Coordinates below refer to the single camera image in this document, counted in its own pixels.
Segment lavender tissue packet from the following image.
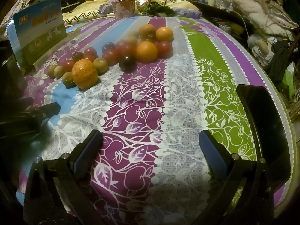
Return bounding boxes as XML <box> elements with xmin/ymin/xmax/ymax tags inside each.
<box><xmin>172</xmin><ymin>7</ymin><xmax>202</xmax><ymax>19</ymax></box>

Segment smooth orange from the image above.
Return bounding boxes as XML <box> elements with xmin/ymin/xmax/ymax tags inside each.
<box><xmin>155</xmin><ymin>26</ymin><xmax>174</xmax><ymax>42</ymax></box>
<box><xmin>135</xmin><ymin>41</ymin><xmax>158</xmax><ymax>62</ymax></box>
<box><xmin>138</xmin><ymin>24</ymin><xmax>156</xmax><ymax>40</ymax></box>

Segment clear plastic food bag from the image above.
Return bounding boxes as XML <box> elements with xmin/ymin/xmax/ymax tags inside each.
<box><xmin>131</xmin><ymin>0</ymin><xmax>162</xmax><ymax>7</ymax></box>

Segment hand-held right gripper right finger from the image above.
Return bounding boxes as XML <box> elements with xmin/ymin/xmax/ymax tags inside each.
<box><xmin>192</xmin><ymin>129</ymin><xmax>275</xmax><ymax>225</ymax></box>

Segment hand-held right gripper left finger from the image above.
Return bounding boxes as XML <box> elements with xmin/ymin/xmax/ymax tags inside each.
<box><xmin>23</xmin><ymin>129</ymin><xmax>105</xmax><ymax>225</ymax></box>

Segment pile of pale clothes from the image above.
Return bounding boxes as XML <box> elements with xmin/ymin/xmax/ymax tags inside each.
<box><xmin>231</xmin><ymin>0</ymin><xmax>299</xmax><ymax>43</ymax></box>

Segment white cable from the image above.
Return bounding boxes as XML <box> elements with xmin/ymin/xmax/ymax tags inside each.
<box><xmin>231</xmin><ymin>10</ymin><xmax>250</xmax><ymax>50</ymax></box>

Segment striped floral bedsheet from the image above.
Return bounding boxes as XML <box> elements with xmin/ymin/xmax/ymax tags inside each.
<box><xmin>16</xmin><ymin>14</ymin><xmax>293</xmax><ymax>225</ymax></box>

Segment black garment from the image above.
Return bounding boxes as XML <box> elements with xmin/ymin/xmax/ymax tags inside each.
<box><xmin>265</xmin><ymin>41</ymin><xmax>296</xmax><ymax>85</ymax></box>

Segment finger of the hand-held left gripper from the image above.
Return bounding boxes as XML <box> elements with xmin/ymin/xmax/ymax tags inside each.
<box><xmin>23</xmin><ymin>102</ymin><xmax>61</xmax><ymax>122</ymax></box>

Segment green plastic bag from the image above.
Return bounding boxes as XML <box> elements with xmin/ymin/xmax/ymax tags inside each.
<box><xmin>282</xmin><ymin>62</ymin><xmax>298</xmax><ymax>101</ymax></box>

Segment plastic bag with greens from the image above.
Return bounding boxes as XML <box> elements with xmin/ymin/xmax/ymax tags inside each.
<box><xmin>62</xmin><ymin>0</ymin><xmax>202</xmax><ymax>25</ymax></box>

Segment leafy green vegetables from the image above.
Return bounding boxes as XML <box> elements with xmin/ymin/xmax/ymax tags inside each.
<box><xmin>141</xmin><ymin>2</ymin><xmax>175</xmax><ymax>17</ymax></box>

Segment pink paper cup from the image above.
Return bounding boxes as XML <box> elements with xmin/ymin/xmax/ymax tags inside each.
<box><xmin>111</xmin><ymin>0</ymin><xmax>136</xmax><ymax>19</ymax></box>

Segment blue and green carton box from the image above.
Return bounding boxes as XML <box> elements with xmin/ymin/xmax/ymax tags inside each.
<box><xmin>7</xmin><ymin>0</ymin><xmax>68</xmax><ymax>67</ymax></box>

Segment black smartphone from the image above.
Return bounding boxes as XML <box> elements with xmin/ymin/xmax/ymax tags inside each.
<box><xmin>236</xmin><ymin>84</ymin><xmax>292</xmax><ymax>190</ymax></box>

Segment large bumpy orange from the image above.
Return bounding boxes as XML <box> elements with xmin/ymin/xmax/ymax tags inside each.
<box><xmin>71</xmin><ymin>59</ymin><xmax>98</xmax><ymax>89</ymax></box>

